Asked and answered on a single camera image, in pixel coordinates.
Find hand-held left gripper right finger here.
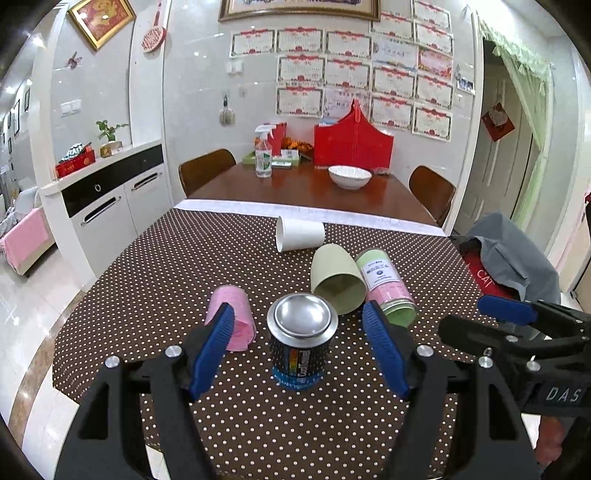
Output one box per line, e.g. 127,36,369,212
361,301,542,480

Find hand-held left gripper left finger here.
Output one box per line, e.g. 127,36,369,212
53,302,236,480

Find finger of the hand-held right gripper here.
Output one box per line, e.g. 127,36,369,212
478,295,591,344
438,315,539,365

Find pink cup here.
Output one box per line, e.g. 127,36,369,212
204,285,257,354

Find green cup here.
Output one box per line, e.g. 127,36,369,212
310,243,367,316

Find white paper cup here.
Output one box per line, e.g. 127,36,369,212
275,215,326,252

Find person's right hand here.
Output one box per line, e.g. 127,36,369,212
536,413,568,468

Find red shopping bag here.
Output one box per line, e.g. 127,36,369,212
463,251,519,297

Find grey jacket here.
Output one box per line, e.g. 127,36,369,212
462,211,561,305

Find pink and green canister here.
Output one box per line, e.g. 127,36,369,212
355,248,419,328

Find black metal can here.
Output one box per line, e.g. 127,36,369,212
266,293,338,393

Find brown polka dot tablecloth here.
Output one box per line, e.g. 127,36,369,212
52,208,513,480

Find white door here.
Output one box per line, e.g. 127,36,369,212
455,76,542,241

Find brown wooden chair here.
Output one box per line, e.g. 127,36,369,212
178,148,237,197
409,166,457,227

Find white table cloth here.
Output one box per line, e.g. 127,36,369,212
178,198,448,237

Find white bowl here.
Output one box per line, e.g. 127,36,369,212
328,165,373,190

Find white and black sideboard cabinet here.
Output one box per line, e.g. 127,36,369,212
39,141,174,283

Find red door decoration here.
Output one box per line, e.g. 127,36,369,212
481,102,515,142

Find clear spray bottle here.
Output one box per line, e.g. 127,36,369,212
254,124,274,177

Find red gift bag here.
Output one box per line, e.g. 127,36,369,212
314,98,395,169

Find pink cloth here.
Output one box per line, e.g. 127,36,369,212
0,208,51,274

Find red upright boxes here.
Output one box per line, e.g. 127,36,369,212
267,122,288,158

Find red gift box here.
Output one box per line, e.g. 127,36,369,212
55,144,96,179

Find potted green plant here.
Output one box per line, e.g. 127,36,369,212
95,120,130,158

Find green curtain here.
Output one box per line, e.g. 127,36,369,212
478,18,555,153

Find red round hanging ornament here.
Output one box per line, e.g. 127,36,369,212
141,2,168,54

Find gold framed red picture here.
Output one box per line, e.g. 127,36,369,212
67,0,138,51

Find large wooden framed picture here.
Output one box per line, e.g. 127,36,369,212
218,0,382,22

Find wall of certificates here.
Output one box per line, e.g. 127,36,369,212
229,0,455,142

